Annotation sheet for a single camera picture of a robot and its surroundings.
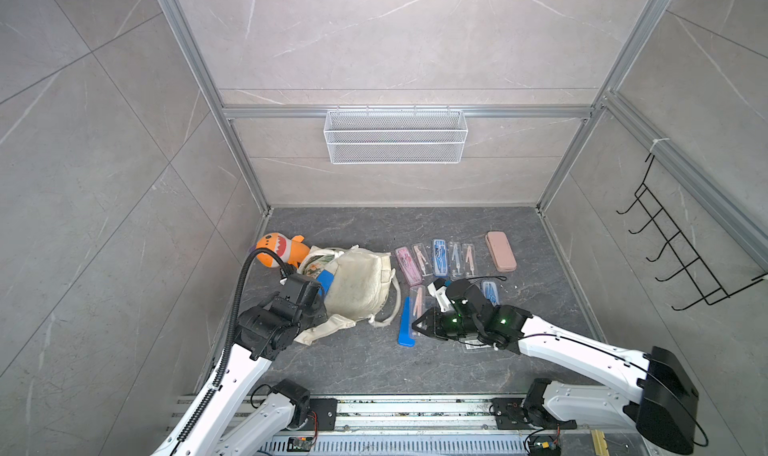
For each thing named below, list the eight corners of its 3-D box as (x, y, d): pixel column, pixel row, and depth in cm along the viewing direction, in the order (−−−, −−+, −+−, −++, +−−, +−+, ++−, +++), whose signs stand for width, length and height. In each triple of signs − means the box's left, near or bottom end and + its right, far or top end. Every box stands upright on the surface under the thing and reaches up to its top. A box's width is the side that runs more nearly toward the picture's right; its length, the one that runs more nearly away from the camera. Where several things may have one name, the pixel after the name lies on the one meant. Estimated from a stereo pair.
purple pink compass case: (410, 287, 99) (410, 284, 98) (395, 251, 109) (395, 248, 107) (422, 283, 100) (423, 280, 98) (406, 248, 110) (406, 245, 108)
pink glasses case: (494, 272, 103) (496, 268, 101) (485, 235, 113) (486, 231, 111) (516, 272, 103) (519, 268, 101) (504, 235, 113) (507, 231, 111)
